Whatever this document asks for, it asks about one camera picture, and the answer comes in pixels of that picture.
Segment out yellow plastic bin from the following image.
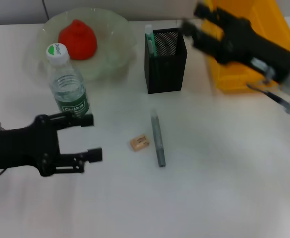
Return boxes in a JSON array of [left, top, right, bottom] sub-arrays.
[[201, 0, 290, 94]]

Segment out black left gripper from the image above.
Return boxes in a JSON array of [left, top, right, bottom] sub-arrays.
[[0, 112, 104, 178]]

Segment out clear glass fruit plate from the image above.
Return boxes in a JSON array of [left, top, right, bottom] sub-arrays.
[[32, 7, 138, 82]]

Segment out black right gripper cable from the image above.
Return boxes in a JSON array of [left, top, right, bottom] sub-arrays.
[[246, 83, 290, 105]]

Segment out black mesh pen holder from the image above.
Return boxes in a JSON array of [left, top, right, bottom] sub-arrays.
[[144, 27, 188, 95]]

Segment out green plastic pen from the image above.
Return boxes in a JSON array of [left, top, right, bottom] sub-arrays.
[[145, 24, 157, 58]]

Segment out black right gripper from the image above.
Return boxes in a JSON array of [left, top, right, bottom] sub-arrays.
[[181, 1, 290, 83]]

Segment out small tan eraser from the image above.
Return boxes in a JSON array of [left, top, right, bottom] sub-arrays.
[[129, 133, 151, 151]]

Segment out red-orange fruit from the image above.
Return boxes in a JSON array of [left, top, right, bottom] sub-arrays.
[[58, 19, 98, 60]]

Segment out clear green-label water bottle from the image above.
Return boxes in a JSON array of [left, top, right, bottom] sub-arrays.
[[45, 42, 91, 120]]

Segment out grey marker pen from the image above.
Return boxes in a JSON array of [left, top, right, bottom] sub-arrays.
[[150, 109, 167, 168]]

